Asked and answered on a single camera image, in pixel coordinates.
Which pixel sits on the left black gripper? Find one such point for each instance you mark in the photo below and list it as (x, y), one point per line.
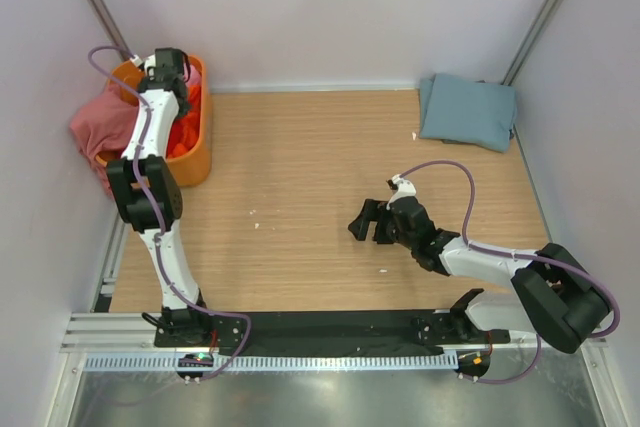
(182, 108)

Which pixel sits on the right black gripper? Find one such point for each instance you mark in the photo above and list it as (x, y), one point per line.
(371, 211)

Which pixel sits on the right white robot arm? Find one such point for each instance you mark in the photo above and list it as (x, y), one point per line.
(546, 293)

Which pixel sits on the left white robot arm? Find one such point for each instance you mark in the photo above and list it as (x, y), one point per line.
(149, 199)

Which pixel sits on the light pink t shirt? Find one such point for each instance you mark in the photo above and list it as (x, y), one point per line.
(192, 77)

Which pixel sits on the orange t shirt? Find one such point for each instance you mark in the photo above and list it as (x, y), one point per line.
(184, 132)

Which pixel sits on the dusty pink t shirt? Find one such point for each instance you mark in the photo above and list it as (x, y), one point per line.
(103, 125)

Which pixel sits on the orange plastic basket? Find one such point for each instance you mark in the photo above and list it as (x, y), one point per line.
(194, 167)

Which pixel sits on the folded blue t shirt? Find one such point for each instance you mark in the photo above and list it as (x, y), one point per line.
(460, 111)

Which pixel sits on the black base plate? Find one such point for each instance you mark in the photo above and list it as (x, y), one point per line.
(323, 334)

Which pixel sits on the aluminium frame rail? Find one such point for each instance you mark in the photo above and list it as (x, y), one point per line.
(107, 332)

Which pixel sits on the slotted white cable duct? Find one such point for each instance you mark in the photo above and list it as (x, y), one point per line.
(182, 362)

